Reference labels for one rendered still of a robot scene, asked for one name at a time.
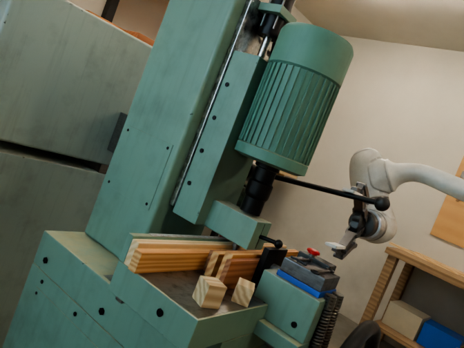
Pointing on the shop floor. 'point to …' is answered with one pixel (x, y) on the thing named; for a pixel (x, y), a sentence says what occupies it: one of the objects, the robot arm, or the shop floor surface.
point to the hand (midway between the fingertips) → (340, 218)
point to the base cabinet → (53, 319)
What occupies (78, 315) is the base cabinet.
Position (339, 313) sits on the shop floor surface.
